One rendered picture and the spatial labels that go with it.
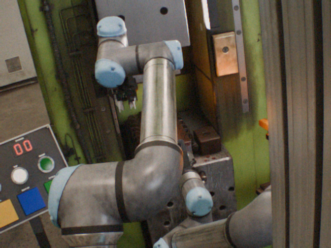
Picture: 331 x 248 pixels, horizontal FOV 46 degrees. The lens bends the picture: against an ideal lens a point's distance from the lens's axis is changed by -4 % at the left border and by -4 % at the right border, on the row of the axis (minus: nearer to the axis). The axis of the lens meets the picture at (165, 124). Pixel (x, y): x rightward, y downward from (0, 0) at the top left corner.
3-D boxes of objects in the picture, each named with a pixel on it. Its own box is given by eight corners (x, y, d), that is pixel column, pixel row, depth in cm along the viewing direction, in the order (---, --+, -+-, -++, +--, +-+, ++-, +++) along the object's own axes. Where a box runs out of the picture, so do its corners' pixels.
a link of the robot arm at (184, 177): (179, 180, 126) (204, 174, 127) (176, 173, 130) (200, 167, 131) (182, 200, 129) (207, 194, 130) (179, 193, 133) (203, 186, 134)
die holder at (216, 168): (240, 242, 177) (232, 156, 158) (157, 264, 173) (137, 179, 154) (206, 180, 227) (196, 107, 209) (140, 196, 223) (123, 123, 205)
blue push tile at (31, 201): (46, 206, 135) (37, 186, 136) (25, 216, 132) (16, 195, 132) (45, 206, 137) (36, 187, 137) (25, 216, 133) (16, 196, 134)
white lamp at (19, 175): (27, 181, 134) (23, 170, 132) (14, 184, 133) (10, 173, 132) (28, 177, 137) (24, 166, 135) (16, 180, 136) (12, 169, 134)
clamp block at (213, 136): (222, 151, 164) (220, 137, 161) (202, 156, 163) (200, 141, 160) (213, 139, 174) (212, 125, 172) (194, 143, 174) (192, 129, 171)
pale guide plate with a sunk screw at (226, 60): (238, 73, 165) (234, 32, 158) (217, 77, 164) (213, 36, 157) (237, 71, 167) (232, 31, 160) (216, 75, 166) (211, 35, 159)
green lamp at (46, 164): (53, 170, 139) (50, 159, 137) (41, 172, 138) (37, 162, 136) (54, 166, 142) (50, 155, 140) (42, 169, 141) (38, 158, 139)
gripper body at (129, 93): (114, 107, 123) (108, 79, 114) (110, 87, 128) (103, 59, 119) (139, 102, 124) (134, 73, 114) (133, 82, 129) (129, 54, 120)
